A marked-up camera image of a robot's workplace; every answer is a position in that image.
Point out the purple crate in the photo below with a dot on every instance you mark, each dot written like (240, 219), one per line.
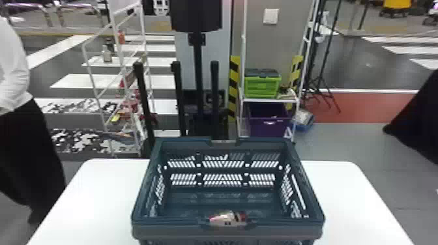
(267, 125)

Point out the green crate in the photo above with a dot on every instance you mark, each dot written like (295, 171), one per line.
(261, 85)

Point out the small blue basket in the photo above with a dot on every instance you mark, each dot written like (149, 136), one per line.
(304, 119)

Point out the white red snack packet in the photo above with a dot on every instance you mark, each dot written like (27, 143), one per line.
(226, 218)

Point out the black tripod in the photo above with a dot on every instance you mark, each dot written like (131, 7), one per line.
(325, 61)

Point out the clear bottle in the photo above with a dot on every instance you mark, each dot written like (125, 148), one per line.
(107, 54)

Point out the person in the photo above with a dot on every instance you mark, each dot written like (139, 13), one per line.
(20, 143)

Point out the yellow black striped post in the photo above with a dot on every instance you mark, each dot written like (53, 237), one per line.
(296, 70)
(234, 78)

